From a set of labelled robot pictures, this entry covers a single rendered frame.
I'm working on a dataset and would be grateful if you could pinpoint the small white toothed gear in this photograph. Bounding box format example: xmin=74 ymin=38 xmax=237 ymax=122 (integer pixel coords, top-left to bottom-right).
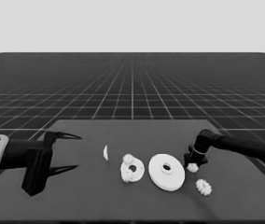
xmin=186 ymin=162 xmax=200 ymax=174
xmin=122 ymin=153 xmax=134 ymax=164
xmin=120 ymin=169 xmax=134 ymax=184

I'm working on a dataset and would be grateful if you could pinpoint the larger white toothed gear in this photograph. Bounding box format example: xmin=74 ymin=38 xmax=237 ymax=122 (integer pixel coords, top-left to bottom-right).
xmin=195 ymin=178 xmax=213 ymax=197

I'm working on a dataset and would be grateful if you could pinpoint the large thick white disc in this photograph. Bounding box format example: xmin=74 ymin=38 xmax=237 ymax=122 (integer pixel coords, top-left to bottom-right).
xmin=147 ymin=153 xmax=187 ymax=192

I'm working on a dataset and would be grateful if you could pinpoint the white round carrier with pins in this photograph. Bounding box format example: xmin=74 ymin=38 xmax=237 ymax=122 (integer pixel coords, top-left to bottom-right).
xmin=119 ymin=154 xmax=146 ymax=184

